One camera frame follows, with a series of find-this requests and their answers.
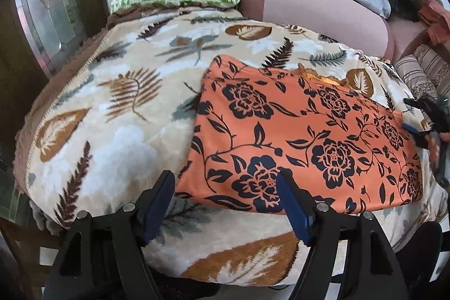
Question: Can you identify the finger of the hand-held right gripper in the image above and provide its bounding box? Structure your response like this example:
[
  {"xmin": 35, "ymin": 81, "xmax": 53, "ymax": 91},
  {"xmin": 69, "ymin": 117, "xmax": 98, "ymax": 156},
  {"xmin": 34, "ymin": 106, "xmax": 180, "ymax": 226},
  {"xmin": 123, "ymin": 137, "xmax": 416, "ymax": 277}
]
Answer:
[
  {"xmin": 404, "ymin": 96, "xmax": 450, "ymax": 134},
  {"xmin": 402, "ymin": 123, "xmax": 441, "ymax": 150}
]

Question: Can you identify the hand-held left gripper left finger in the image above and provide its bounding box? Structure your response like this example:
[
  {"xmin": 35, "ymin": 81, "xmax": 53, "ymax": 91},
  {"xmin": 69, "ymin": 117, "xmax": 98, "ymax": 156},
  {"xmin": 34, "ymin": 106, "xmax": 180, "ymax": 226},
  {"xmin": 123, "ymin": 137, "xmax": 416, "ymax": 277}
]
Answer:
[{"xmin": 42, "ymin": 170, "xmax": 176, "ymax": 300}]

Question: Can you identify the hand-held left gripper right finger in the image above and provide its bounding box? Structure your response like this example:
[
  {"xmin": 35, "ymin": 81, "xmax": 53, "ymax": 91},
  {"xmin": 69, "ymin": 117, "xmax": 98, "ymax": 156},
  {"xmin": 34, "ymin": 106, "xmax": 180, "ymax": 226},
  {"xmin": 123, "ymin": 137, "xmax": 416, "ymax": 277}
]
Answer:
[{"xmin": 276, "ymin": 171, "xmax": 410, "ymax": 300}]

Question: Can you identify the orange floral shirt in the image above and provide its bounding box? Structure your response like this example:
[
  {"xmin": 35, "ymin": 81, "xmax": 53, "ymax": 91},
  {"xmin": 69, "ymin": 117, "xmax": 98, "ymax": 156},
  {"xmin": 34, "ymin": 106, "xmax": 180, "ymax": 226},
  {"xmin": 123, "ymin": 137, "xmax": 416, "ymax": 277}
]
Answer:
[{"xmin": 175, "ymin": 55, "xmax": 424, "ymax": 216}]

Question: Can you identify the person's right hand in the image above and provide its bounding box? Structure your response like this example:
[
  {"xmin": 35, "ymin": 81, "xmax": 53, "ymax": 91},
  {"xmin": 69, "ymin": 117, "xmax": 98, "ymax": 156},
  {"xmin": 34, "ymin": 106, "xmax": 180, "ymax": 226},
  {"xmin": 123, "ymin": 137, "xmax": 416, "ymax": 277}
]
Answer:
[{"xmin": 429, "ymin": 137, "xmax": 445, "ymax": 168}]

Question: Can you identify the small striped cushion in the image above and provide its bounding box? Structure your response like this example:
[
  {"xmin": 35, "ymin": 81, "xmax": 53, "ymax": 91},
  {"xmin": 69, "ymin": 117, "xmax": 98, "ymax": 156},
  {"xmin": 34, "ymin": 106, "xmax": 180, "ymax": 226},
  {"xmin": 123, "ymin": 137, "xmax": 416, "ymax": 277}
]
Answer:
[{"xmin": 394, "ymin": 54, "xmax": 439, "ymax": 100}]

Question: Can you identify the large striped cushion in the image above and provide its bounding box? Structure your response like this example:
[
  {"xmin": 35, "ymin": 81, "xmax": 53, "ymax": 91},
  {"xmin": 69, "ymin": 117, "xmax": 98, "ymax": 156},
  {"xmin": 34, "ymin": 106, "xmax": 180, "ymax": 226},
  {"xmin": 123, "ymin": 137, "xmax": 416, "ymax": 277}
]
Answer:
[{"xmin": 413, "ymin": 43, "xmax": 450, "ymax": 97}]

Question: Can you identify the pink bedsheet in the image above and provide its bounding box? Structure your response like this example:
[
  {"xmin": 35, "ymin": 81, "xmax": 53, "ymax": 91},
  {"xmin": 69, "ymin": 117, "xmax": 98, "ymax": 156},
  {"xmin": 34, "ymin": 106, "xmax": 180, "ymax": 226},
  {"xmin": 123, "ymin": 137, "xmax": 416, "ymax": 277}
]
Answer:
[{"xmin": 386, "ymin": 19, "xmax": 424, "ymax": 62}]

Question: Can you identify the orange cloth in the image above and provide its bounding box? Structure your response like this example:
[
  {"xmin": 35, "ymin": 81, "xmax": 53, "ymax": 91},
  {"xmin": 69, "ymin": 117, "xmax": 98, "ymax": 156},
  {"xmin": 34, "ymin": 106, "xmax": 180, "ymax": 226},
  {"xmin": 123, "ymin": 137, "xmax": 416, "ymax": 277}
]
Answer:
[{"xmin": 418, "ymin": 0, "xmax": 450, "ymax": 45}]

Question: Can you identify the leaf print blanket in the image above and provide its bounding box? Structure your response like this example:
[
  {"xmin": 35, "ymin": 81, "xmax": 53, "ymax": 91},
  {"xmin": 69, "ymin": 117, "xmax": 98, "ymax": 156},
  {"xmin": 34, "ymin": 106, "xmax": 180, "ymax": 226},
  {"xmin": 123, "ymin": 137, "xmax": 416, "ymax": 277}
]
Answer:
[{"xmin": 14, "ymin": 8, "xmax": 450, "ymax": 288}]

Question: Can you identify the wooden chair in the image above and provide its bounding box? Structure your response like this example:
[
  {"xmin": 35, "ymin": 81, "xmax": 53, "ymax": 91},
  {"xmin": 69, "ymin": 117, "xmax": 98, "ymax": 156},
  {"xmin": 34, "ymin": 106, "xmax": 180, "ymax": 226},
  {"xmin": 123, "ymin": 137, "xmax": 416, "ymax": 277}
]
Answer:
[{"xmin": 0, "ymin": 216, "xmax": 68, "ymax": 300}]

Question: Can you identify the pink bolster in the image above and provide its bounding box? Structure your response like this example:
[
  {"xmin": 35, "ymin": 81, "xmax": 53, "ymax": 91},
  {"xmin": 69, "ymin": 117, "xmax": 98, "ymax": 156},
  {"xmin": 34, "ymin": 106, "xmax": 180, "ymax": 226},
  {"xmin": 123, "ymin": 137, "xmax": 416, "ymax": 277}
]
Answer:
[{"xmin": 239, "ymin": 0, "xmax": 393, "ymax": 58}]

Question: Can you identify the wooden stained glass door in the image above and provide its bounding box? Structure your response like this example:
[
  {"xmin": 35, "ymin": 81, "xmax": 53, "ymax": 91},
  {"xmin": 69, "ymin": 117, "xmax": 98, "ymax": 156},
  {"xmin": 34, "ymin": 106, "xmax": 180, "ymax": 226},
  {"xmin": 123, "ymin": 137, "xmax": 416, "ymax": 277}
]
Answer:
[{"xmin": 0, "ymin": 0, "xmax": 110, "ymax": 84}]

